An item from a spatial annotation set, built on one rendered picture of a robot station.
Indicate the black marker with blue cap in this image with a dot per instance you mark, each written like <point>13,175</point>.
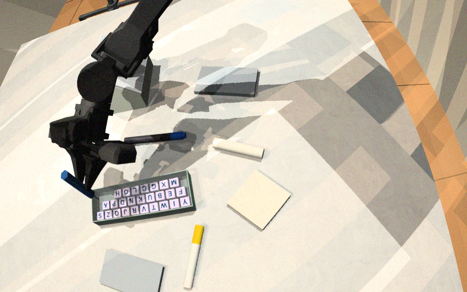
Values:
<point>155,138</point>

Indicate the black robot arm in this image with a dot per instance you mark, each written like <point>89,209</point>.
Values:
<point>119,54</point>

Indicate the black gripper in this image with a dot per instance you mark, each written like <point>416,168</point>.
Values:
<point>88,160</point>

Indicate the cream cylinder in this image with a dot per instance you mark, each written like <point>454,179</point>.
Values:
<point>239,148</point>

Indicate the white and yellow cylinder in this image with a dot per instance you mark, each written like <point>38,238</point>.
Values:
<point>193,256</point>

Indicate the keyboard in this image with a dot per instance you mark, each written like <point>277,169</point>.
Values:
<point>146,198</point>

